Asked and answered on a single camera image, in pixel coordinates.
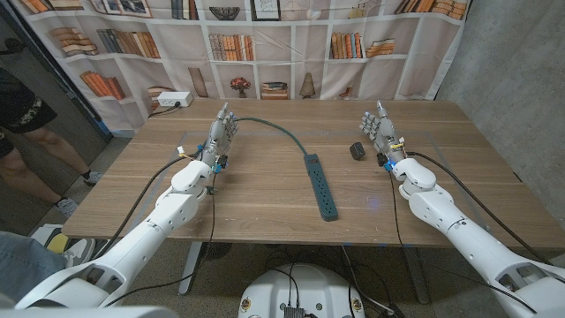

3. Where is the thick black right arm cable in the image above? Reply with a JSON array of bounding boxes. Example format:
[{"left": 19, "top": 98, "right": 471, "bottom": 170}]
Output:
[{"left": 405, "top": 151, "right": 555, "bottom": 266}]

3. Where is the person in black shorts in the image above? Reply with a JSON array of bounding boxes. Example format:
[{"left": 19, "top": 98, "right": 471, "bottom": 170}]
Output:
[{"left": 0, "top": 65, "right": 105, "bottom": 217}]

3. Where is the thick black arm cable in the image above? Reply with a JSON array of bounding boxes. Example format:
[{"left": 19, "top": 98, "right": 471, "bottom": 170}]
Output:
[
  {"left": 405, "top": 151, "right": 555, "bottom": 266},
  {"left": 90, "top": 152, "right": 204, "bottom": 261}
]

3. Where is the black cord in outlet box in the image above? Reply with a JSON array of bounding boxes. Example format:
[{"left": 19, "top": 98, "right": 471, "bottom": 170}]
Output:
[{"left": 147, "top": 102, "right": 182, "bottom": 119}]

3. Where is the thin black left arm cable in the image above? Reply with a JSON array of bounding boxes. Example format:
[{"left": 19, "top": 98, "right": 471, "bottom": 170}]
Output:
[{"left": 103, "top": 170, "right": 218, "bottom": 308}]

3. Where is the white wall outlet box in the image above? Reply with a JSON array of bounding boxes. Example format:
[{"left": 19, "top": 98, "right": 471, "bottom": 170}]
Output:
[{"left": 156, "top": 90, "right": 194, "bottom": 109}]

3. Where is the green power strip cable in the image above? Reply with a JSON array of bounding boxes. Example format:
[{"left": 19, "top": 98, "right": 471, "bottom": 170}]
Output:
[{"left": 203, "top": 116, "right": 310, "bottom": 196}]

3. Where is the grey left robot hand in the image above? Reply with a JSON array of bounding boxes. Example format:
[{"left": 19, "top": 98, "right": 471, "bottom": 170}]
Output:
[{"left": 199, "top": 102, "right": 240, "bottom": 168}]

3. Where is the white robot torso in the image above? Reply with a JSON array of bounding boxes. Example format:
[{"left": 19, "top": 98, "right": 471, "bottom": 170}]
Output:
[{"left": 237, "top": 263, "right": 366, "bottom": 318}]

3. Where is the dark ribbed round object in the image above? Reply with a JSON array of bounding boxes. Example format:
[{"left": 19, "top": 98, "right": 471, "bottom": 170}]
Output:
[{"left": 200, "top": 241, "right": 234, "bottom": 261}]

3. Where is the black torso cable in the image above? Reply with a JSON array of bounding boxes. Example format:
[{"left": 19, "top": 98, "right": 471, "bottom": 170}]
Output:
[{"left": 268, "top": 266, "right": 301, "bottom": 309}]

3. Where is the white yellow floor object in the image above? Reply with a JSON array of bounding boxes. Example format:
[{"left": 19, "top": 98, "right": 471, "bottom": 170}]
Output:
[{"left": 30, "top": 223, "right": 72, "bottom": 255}]

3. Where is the green power strip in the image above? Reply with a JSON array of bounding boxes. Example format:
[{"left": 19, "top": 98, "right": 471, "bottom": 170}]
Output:
[{"left": 303, "top": 153, "right": 340, "bottom": 223}]

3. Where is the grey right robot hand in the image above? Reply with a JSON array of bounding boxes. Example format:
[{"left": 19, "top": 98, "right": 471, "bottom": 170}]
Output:
[{"left": 358, "top": 100, "right": 407, "bottom": 165}]

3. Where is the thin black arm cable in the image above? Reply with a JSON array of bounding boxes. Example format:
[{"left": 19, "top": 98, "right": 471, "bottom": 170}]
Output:
[
  {"left": 103, "top": 170, "right": 218, "bottom": 308},
  {"left": 387, "top": 170, "right": 539, "bottom": 315}
]

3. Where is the printed bookshelf backdrop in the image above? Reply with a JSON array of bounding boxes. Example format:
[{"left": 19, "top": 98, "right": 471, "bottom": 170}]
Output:
[{"left": 11, "top": 0, "right": 471, "bottom": 133}]

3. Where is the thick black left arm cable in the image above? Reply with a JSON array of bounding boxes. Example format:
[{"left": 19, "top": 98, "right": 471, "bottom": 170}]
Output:
[{"left": 90, "top": 152, "right": 204, "bottom": 261}]

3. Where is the dark metal door frame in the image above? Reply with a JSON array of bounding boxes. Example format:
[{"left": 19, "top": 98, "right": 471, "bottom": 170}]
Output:
[{"left": 0, "top": 0, "right": 114, "bottom": 142}]

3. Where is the grey table leg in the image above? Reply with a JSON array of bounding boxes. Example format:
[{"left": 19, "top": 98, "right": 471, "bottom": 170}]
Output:
[
  {"left": 177, "top": 241, "right": 204, "bottom": 296},
  {"left": 401, "top": 246, "right": 432, "bottom": 305}
]

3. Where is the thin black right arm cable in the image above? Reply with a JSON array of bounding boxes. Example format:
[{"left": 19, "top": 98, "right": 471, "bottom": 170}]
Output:
[{"left": 387, "top": 170, "right": 539, "bottom": 315}]

